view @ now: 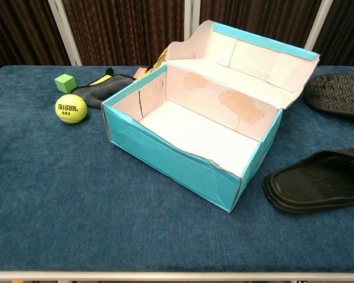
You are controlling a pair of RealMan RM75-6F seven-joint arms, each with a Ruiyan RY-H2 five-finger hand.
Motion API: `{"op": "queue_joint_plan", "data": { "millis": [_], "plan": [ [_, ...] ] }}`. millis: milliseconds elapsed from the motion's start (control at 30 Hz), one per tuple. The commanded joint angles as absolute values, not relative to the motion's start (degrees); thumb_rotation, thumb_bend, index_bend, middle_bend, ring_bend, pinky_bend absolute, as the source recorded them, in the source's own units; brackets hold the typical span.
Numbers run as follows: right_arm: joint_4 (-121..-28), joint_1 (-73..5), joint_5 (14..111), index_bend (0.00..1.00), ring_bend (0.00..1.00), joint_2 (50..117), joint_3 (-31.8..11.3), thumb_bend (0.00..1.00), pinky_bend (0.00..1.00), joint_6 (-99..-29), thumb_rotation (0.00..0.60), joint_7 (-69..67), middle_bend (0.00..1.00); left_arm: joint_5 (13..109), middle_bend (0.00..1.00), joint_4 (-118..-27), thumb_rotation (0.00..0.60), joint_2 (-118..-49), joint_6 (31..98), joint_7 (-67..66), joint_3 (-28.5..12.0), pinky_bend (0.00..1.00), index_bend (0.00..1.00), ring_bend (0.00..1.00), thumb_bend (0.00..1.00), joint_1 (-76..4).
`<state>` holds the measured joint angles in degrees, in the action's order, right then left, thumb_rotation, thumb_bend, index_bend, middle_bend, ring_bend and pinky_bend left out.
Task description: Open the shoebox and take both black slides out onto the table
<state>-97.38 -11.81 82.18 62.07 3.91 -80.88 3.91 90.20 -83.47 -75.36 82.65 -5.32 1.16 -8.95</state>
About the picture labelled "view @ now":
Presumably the light blue shoe box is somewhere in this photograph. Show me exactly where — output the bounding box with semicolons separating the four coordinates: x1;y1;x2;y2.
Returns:
101;19;321;213

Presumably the black rubber slipper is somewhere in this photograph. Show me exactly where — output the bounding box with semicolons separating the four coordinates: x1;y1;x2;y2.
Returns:
303;73;354;122
262;148;354;215

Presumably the small orange packet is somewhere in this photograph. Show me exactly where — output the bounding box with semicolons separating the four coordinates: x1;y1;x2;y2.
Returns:
135;66;150;80

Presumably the yellow snack bag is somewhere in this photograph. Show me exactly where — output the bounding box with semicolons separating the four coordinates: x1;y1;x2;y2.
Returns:
153;48;169;70

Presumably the grey and yellow cloth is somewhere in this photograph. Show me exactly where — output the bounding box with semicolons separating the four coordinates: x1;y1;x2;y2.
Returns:
71;68;136;109

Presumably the yellow tennis ball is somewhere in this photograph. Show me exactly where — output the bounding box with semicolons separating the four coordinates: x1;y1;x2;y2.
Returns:
55;93;89;124

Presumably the blue table cloth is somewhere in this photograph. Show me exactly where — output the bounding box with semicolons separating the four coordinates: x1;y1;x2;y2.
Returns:
0;65;354;274

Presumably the brown pleated curtain panel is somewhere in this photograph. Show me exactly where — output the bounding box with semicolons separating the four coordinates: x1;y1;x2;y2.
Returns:
199;0;324;54
308;0;354;67
61;0;186;67
0;0;71;76

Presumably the green foam cube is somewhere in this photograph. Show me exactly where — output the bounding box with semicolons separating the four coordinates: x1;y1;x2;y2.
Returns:
54;74;78;94

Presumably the white screen frame post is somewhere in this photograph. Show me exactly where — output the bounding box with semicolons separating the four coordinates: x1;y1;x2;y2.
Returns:
184;0;201;41
304;0;334;51
48;0;83;67

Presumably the white table frame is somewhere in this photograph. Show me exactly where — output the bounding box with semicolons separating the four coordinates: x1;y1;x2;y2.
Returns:
0;269;354;283

